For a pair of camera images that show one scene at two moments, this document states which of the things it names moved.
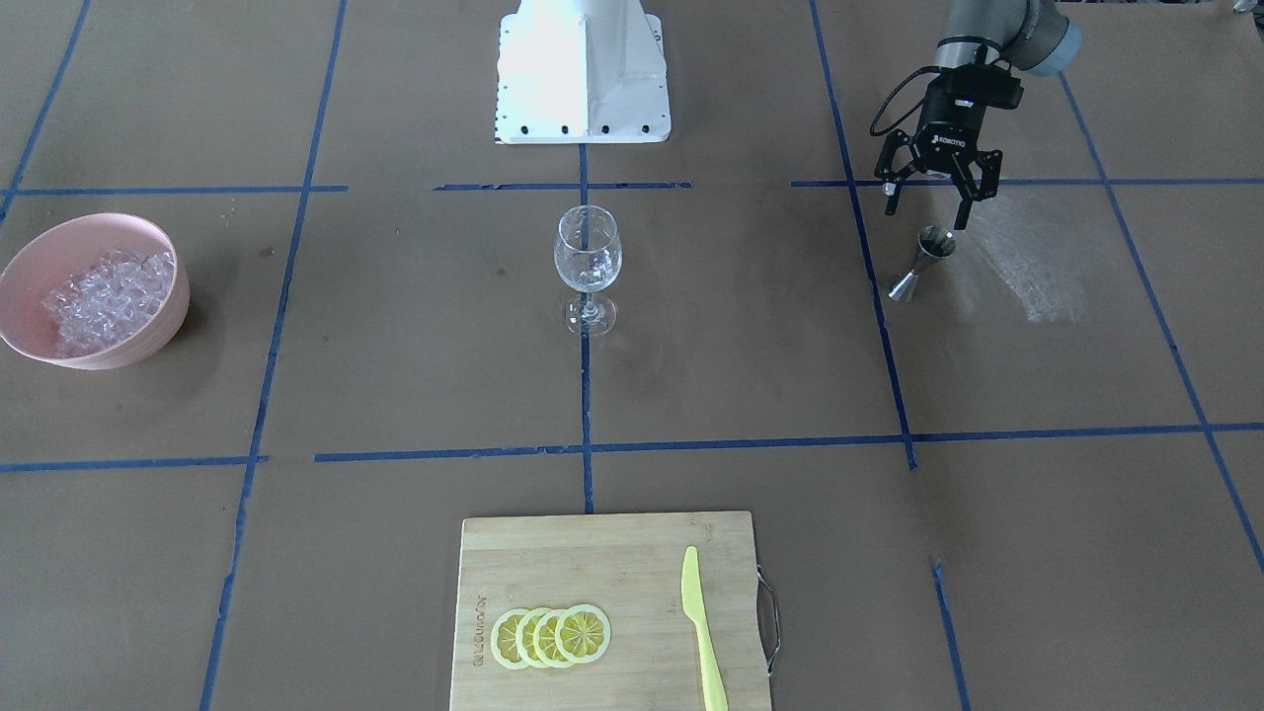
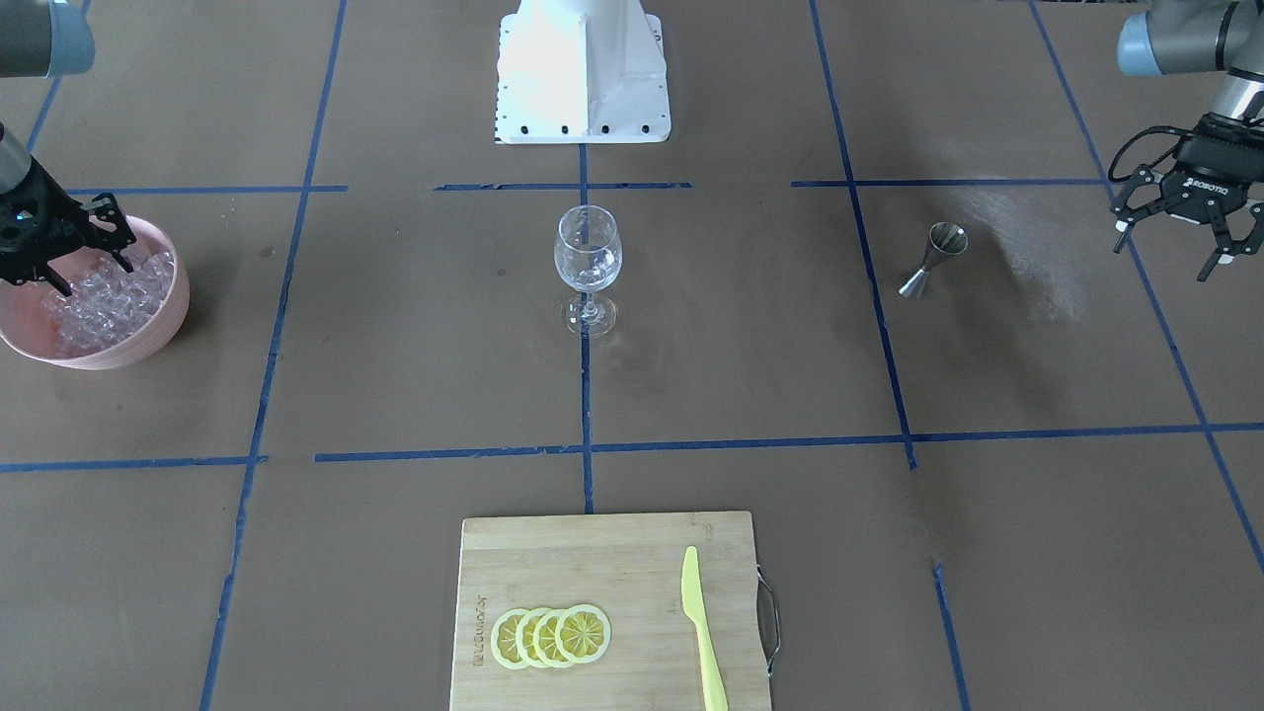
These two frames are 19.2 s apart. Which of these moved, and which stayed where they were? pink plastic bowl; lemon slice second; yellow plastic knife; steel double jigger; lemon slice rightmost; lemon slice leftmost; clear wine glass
Moved: steel double jigger
Stayed: lemon slice rightmost; clear wine glass; pink plastic bowl; lemon slice leftmost; yellow plastic knife; lemon slice second
